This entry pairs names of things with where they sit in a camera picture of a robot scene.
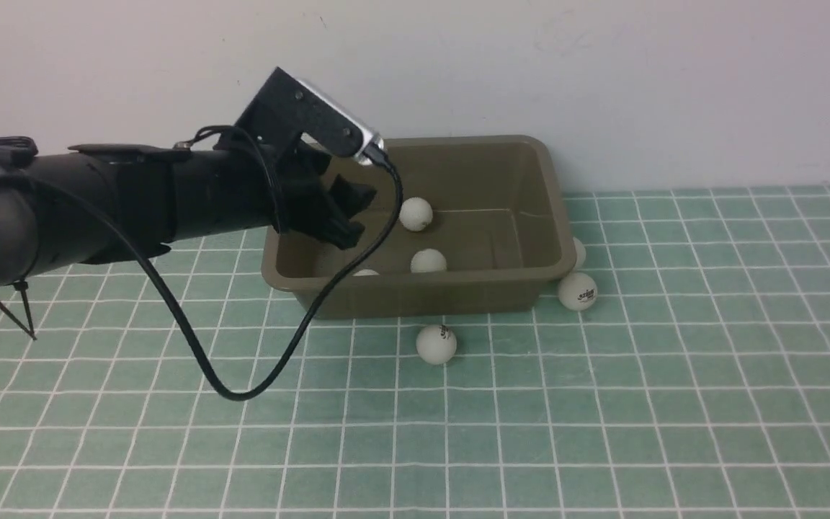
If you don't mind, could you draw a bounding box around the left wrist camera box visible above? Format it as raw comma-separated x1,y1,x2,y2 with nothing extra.
235,68,388,167

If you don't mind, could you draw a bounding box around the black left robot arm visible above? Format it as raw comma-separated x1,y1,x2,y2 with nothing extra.
0,137,378,286

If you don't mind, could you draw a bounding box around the black camera cable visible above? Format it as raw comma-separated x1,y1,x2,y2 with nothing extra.
19,126,405,402

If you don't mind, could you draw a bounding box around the white ping-pong ball logo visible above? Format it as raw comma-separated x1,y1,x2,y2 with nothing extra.
415,324,458,365

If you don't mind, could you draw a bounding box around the white DHS ping-pong ball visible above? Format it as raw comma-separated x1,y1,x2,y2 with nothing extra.
557,272,599,312

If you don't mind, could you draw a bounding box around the brown plastic bin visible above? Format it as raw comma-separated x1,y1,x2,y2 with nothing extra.
261,135,575,320

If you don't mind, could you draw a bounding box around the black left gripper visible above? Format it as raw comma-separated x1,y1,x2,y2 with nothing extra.
271,141,378,250

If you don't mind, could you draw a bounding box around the green checkered tablecloth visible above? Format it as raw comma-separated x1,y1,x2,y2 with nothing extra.
0,186,830,518

